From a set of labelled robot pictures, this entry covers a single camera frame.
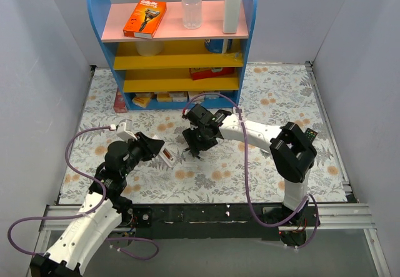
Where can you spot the blue white round container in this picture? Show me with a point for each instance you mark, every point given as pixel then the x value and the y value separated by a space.
pixel 218 46

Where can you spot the white remote control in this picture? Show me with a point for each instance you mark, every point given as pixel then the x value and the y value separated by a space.
pixel 167 156

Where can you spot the black TV remote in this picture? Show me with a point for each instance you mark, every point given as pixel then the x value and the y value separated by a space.
pixel 311 134

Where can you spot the black base bar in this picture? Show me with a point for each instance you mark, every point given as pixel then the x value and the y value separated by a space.
pixel 194 221

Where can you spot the blue wooden shelf unit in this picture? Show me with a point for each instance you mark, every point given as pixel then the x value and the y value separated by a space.
pixel 183 49

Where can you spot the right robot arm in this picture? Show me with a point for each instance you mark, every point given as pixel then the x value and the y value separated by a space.
pixel 291 148

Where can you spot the orange Gillette razor box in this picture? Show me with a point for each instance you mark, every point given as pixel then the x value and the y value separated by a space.
pixel 145 19

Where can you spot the light blue tissue pack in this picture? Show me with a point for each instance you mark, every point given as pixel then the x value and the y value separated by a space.
pixel 213 95

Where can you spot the white cup on shelf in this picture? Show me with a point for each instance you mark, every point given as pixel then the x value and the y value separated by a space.
pixel 149 48

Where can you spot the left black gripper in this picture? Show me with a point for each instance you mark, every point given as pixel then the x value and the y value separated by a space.
pixel 150 146

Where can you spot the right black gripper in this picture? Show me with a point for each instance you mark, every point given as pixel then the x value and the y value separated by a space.
pixel 196 139

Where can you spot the white tall bottle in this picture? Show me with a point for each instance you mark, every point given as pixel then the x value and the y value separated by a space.
pixel 231 16

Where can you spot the yellow soap box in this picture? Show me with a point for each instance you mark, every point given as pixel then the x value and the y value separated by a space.
pixel 142 99

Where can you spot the floral table mat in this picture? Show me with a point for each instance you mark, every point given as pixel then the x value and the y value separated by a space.
pixel 272 95

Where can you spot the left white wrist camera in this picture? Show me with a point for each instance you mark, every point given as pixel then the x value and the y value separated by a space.
pixel 125 130

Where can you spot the red flat box on shelf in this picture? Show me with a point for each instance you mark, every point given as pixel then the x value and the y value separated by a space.
pixel 205 73

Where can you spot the clear plastic water bottle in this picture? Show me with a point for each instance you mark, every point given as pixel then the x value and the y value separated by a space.
pixel 192 13

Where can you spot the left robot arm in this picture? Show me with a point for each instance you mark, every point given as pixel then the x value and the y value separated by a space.
pixel 104 208

